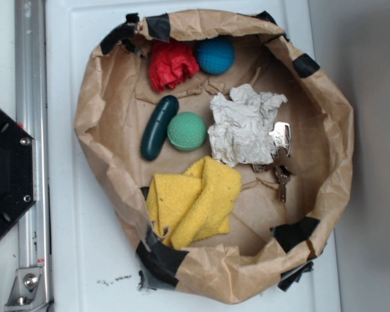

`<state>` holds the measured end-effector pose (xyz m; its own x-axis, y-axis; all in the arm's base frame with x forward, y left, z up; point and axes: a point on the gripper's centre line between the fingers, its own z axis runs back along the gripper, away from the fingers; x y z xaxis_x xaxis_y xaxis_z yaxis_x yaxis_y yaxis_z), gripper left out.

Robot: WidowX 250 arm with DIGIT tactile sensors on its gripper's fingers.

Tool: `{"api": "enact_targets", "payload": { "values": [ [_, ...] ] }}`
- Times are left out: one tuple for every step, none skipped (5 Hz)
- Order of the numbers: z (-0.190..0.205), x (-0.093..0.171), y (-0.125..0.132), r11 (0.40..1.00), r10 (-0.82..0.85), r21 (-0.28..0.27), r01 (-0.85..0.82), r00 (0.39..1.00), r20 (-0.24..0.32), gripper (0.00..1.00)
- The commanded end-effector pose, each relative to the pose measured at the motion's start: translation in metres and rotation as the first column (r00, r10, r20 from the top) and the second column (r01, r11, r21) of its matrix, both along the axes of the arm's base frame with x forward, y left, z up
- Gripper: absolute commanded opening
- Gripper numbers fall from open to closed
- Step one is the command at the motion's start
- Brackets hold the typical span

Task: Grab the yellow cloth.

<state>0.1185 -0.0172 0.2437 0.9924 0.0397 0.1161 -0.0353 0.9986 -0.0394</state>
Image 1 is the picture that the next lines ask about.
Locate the white crumpled paper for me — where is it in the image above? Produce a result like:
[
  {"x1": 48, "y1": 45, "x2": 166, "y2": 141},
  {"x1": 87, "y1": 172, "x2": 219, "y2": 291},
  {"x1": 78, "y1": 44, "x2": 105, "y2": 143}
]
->
[{"x1": 207, "y1": 84, "x2": 287, "y2": 167}]

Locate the blue dimpled ball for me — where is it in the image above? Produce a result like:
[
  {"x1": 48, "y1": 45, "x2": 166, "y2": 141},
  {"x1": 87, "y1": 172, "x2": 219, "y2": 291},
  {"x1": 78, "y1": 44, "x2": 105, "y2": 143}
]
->
[{"x1": 196, "y1": 37, "x2": 235, "y2": 75}]

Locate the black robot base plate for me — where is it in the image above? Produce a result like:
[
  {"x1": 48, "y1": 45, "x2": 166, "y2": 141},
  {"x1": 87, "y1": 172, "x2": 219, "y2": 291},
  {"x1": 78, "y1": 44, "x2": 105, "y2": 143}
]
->
[{"x1": 0, "y1": 109, "x2": 36, "y2": 240}]

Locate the red crumpled paper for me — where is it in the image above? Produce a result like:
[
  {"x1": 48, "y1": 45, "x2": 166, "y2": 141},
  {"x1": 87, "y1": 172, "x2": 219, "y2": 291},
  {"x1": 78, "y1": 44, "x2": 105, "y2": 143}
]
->
[{"x1": 148, "y1": 40, "x2": 200, "y2": 92}]

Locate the yellow cloth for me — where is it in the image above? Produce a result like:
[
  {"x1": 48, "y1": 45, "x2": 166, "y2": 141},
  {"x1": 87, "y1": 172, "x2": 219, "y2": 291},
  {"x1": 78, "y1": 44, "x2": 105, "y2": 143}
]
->
[{"x1": 146, "y1": 156, "x2": 242, "y2": 250}]

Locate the aluminium extrusion rail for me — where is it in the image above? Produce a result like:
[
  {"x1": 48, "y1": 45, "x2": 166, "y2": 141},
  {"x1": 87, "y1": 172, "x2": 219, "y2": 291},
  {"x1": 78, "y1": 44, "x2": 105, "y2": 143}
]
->
[{"x1": 14, "y1": 1, "x2": 54, "y2": 311}]

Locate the green dimpled ball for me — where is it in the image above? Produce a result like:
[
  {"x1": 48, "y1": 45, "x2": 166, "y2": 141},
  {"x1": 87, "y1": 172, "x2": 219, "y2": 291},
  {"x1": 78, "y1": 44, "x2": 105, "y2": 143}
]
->
[{"x1": 167, "y1": 112, "x2": 207, "y2": 151}]

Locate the metal corner bracket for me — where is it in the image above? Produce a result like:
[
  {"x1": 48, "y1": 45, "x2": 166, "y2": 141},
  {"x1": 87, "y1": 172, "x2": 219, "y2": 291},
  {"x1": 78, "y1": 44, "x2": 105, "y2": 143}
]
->
[{"x1": 4, "y1": 267, "x2": 46, "y2": 311}]

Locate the brown paper bag bin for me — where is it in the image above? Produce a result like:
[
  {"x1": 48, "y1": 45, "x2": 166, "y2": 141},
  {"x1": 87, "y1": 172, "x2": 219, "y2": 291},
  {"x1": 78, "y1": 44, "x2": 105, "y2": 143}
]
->
[{"x1": 75, "y1": 9, "x2": 354, "y2": 304}]

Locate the silver key bunch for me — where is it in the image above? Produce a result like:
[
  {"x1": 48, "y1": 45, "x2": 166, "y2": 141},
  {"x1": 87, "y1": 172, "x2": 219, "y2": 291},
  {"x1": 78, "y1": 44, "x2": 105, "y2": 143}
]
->
[{"x1": 252, "y1": 122, "x2": 295, "y2": 203}]

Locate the dark green capsule toy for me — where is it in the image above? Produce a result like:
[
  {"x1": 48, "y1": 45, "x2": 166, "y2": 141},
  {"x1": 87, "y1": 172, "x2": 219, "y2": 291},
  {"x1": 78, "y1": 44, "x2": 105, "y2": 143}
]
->
[{"x1": 140, "y1": 95, "x2": 179, "y2": 161}]

